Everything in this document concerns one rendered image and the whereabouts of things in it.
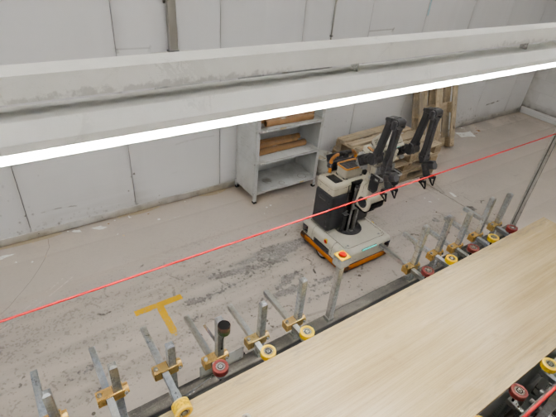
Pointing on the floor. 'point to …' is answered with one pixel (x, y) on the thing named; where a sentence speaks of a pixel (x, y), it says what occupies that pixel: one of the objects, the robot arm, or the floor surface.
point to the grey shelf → (243, 174)
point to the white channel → (247, 68)
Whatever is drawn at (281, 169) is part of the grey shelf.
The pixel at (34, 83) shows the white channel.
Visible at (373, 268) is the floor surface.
